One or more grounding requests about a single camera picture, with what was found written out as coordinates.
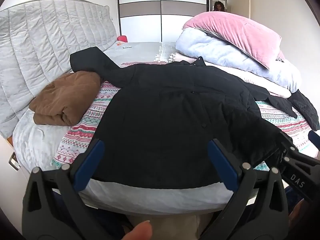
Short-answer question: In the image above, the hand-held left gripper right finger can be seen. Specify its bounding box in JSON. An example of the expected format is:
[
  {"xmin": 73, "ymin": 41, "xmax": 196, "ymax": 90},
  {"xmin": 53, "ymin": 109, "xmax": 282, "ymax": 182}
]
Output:
[{"xmin": 208, "ymin": 139, "xmax": 289, "ymax": 240}]

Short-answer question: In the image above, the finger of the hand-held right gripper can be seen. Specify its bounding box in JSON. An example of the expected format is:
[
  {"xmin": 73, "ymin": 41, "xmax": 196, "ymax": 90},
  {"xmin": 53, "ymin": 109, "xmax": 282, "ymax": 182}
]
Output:
[
  {"xmin": 308, "ymin": 131, "xmax": 320, "ymax": 157},
  {"xmin": 279, "ymin": 130, "xmax": 298, "ymax": 161}
]

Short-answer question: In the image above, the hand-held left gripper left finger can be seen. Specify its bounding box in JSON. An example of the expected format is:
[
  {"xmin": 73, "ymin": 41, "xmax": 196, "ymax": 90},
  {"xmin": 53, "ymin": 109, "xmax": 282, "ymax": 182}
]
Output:
[{"xmin": 22, "ymin": 139, "xmax": 105, "ymax": 240}]

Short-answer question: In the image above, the brown coat with fur trim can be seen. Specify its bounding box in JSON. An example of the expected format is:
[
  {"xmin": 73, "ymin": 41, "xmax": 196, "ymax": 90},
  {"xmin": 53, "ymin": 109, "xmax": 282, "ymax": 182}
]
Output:
[{"xmin": 29, "ymin": 70, "xmax": 103, "ymax": 127}]

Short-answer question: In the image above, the black coat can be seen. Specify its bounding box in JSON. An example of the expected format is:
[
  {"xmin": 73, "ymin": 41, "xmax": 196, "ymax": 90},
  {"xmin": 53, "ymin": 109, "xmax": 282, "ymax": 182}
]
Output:
[{"xmin": 70, "ymin": 46, "xmax": 320, "ymax": 189}]

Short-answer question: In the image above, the person's left hand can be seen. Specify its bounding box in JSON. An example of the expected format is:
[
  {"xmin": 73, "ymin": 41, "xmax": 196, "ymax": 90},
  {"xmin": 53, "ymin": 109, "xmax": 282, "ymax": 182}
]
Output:
[{"xmin": 122, "ymin": 220, "xmax": 153, "ymax": 240}]

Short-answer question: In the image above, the patterned knit blanket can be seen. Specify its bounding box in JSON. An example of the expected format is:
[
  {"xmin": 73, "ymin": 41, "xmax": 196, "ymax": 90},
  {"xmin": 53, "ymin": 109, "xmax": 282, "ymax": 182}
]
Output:
[{"xmin": 51, "ymin": 61, "xmax": 316, "ymax": 178}]

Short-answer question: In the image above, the pale pink blanket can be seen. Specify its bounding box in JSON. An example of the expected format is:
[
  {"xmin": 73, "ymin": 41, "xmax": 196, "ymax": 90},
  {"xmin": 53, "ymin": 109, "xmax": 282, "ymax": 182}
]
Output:
[{"xmin": 172, "ymin": 52, "xmax": 292, "ymax": 98}]

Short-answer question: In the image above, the bedside drawer unit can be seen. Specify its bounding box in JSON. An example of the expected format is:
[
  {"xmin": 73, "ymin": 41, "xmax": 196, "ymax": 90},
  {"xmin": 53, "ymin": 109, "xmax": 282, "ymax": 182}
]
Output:
[{"xmin": 0, "ymin": 135, "xmax": 28, "ymax": 183}]

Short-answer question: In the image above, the light blue duvet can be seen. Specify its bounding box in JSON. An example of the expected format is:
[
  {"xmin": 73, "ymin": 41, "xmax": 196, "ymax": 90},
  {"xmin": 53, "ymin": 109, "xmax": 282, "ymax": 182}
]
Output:
[{"xmin": 175, "ymin": 27, "xmax": 304, "ymax": 93}]

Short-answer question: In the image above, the grey quilted headboard cover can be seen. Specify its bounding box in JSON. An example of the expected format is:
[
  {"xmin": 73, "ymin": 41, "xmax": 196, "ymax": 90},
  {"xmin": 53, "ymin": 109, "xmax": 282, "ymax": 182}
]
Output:
[{"xmin": 0, "ymin": 0, "xmax": 118, "ymax": 139}]

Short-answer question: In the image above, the pink velvet pillow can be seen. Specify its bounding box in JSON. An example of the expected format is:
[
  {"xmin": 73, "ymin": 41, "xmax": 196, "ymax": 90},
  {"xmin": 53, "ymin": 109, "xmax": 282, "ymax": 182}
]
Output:
[{"xmin": 182, "ymin": 11, "xmax": 286, "ymax": 71}]

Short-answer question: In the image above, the fringed striped towel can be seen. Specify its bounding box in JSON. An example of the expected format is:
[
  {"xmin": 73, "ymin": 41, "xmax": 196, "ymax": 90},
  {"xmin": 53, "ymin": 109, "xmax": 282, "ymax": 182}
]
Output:
[{"xmin": 153, "ymin": 42, "xmax": 176, "ymax": 63}]

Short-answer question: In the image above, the white and grey wardrobe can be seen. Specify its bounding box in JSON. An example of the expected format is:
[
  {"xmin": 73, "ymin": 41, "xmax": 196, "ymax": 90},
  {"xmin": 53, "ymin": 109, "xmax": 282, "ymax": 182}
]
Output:
[{"xmin": 117, "ymin": 0, "xmax": 208, "ymax": 43}]

